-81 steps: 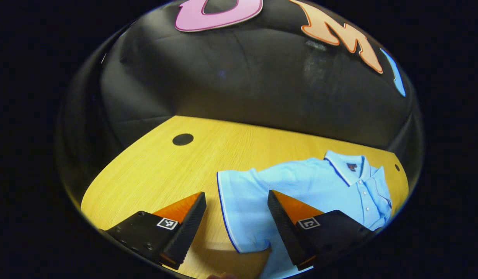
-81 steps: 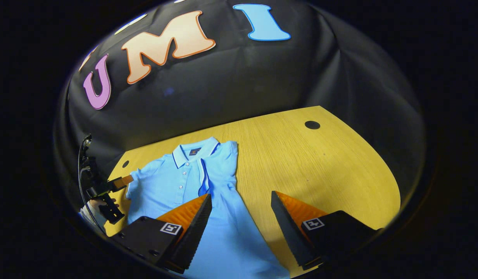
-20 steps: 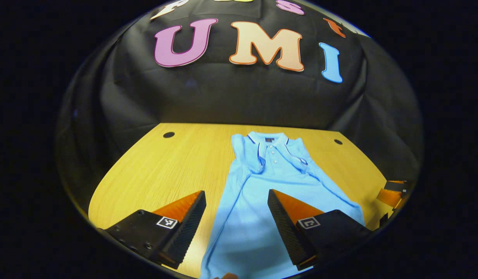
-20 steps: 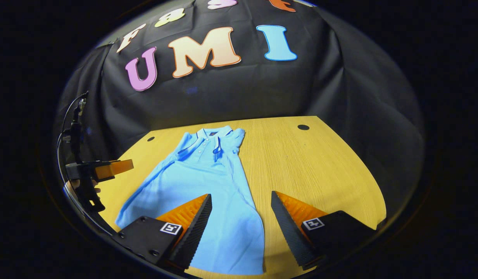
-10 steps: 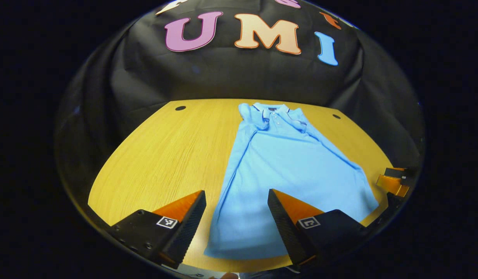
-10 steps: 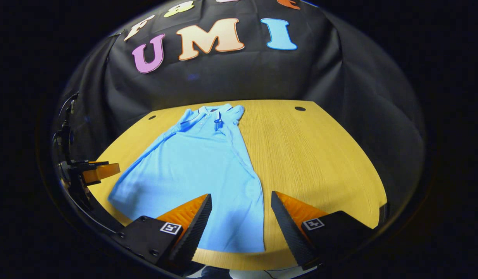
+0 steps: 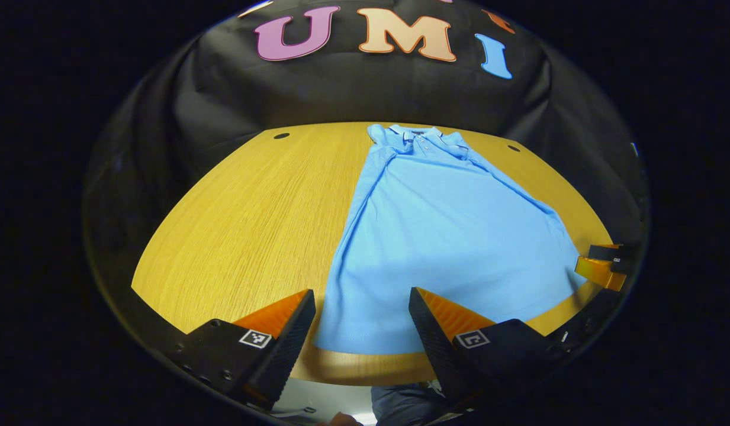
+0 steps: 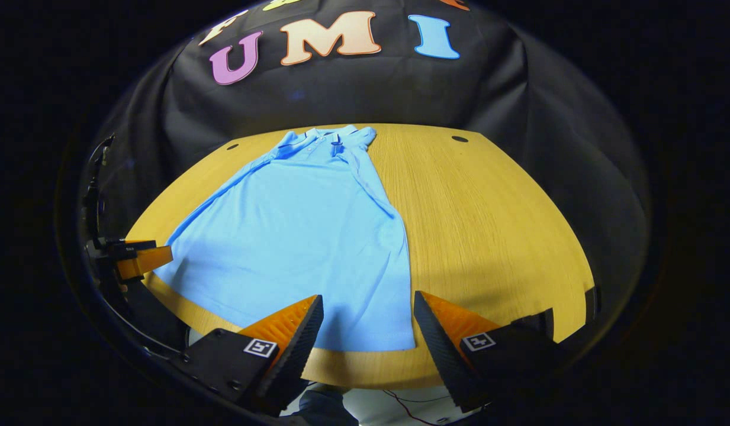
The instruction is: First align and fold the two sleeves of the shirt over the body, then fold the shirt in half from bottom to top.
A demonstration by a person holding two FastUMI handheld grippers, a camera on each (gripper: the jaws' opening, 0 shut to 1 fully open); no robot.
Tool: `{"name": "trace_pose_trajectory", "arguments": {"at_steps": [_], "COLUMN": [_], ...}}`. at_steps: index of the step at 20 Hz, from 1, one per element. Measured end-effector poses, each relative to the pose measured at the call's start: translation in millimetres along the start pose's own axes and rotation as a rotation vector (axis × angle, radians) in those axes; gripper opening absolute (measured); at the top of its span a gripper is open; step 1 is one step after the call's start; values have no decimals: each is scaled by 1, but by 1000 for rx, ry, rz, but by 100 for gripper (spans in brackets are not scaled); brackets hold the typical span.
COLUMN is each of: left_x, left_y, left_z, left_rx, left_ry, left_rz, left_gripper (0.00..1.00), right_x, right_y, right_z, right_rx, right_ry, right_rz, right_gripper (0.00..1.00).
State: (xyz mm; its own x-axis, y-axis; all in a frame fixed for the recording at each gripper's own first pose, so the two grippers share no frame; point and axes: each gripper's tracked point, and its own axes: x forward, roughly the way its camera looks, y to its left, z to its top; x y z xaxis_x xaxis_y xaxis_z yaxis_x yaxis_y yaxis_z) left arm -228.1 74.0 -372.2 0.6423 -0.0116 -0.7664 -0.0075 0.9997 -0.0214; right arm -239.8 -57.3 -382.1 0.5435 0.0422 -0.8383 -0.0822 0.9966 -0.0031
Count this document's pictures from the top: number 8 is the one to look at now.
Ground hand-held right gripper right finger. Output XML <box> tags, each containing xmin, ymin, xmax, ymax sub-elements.
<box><xmin>413</xmin><ymin>290</ymin><xmax>573</xmax><ymax>414</ymax></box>

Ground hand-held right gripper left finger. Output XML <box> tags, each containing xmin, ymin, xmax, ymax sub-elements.
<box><xmin>181</xmin><ymin>295</ymin><xmax>325</xmax><ymax>418</ymax></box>

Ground light blue T-shirt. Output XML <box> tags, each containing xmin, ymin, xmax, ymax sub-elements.
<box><xmin>153</xmin><ymin>124</ymin><xmax>417</xmax><ymax>353</ymax></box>

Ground person's dark trousers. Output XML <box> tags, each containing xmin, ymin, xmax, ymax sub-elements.
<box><xmin>282</xmin><ymin>383</ymin><xmax>359</xmax><ymax>426</ymax></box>

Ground black backdrop cloth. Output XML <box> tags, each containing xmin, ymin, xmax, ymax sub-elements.
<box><xmin>75</xmin><ymin>0</ymin><xmax>652</xmax><ymax>332</ymax></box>

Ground thin red cable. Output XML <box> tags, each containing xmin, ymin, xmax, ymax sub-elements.
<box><xmin>382</xmin><ymin>388</ymin><xmax>455</xmax><ymax>426</ymax></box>

